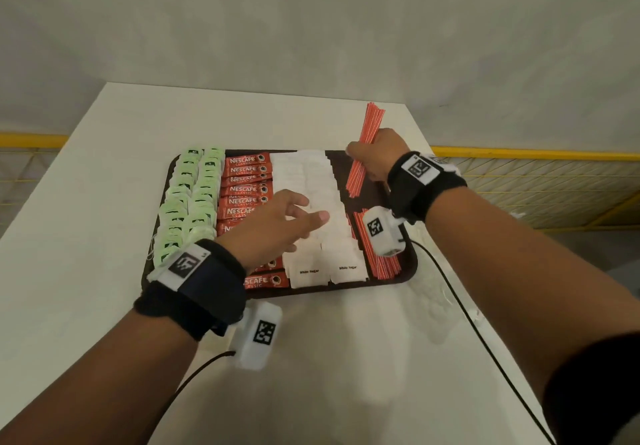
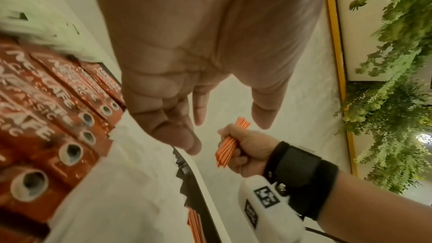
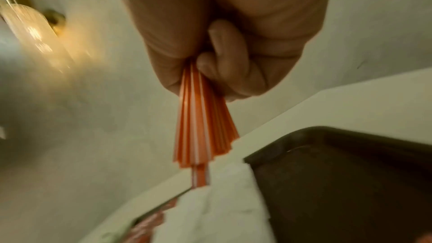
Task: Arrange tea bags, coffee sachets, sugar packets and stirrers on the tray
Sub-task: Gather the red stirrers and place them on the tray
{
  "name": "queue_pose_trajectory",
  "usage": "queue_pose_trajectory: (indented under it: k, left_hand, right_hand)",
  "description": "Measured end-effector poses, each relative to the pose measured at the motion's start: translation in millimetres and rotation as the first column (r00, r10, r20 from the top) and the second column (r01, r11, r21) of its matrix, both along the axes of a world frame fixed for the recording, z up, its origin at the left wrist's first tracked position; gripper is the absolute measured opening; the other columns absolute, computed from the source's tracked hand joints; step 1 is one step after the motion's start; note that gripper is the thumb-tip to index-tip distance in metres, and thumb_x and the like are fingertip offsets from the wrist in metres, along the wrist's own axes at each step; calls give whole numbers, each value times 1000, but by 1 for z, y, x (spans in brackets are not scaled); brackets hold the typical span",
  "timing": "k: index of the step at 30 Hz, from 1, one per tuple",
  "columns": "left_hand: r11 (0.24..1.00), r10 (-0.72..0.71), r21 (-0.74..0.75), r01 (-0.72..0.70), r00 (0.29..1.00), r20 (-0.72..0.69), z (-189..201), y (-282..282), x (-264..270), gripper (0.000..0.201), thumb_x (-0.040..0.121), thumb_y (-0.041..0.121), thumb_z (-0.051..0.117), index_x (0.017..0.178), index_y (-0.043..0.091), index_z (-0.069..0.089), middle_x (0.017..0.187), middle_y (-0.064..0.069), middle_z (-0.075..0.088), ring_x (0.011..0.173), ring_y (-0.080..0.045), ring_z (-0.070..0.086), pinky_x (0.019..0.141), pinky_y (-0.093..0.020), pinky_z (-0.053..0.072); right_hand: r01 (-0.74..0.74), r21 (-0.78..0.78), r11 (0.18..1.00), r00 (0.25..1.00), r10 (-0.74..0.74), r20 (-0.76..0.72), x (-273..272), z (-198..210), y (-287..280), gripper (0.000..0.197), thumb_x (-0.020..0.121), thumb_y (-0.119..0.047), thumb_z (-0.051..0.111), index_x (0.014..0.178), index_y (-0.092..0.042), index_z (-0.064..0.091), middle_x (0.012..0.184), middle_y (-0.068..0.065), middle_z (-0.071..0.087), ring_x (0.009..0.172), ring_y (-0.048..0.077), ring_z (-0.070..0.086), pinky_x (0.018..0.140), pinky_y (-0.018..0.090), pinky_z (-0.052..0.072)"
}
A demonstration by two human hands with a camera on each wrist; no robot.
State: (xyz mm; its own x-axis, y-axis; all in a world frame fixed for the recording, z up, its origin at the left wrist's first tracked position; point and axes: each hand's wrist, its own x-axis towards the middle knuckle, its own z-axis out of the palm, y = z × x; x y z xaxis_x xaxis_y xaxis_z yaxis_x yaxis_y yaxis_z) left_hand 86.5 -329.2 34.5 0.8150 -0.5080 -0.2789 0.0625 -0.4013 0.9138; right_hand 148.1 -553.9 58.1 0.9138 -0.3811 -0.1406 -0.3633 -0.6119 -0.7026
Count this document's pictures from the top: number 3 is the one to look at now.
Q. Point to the person's right hand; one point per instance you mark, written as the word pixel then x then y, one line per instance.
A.
pixel 236 9

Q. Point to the orange stirrer sticks bundle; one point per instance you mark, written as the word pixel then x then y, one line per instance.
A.
pixel 202 124

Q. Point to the brown tray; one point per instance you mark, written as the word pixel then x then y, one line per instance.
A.
pixel 337 183

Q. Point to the row of red Nescafe sachets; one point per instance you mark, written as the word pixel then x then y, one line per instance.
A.
pixel 148 226

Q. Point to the glass tube wall lamp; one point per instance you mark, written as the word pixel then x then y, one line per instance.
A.
pixel 30 28

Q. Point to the white wall switch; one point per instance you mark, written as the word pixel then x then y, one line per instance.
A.
pixel 2 133

